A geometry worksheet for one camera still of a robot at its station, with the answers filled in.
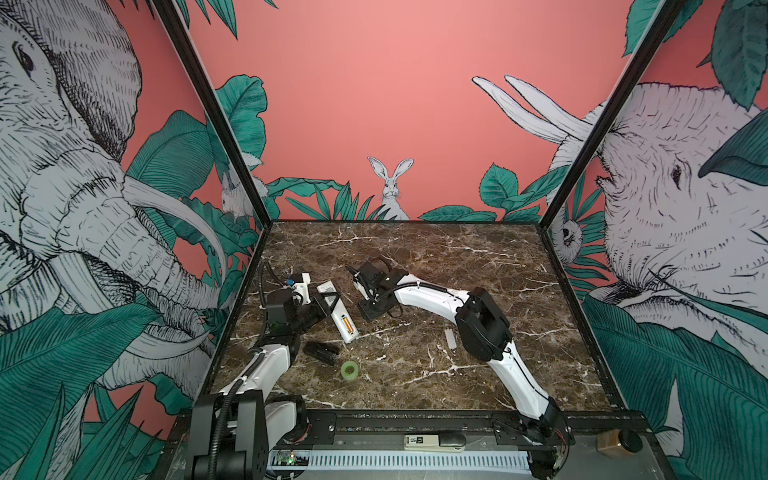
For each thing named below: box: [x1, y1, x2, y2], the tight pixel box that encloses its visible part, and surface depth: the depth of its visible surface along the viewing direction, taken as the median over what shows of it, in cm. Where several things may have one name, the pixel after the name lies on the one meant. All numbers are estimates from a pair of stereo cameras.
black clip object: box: [303, 341, 340, 366], surface depth 87 cm
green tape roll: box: [341, 361, 359, 381], surface depth 85 cm
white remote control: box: [317, 281, 359, 344], surface depth 84 cm
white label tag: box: [404, 434, 439, 447], surface depth 71 cm
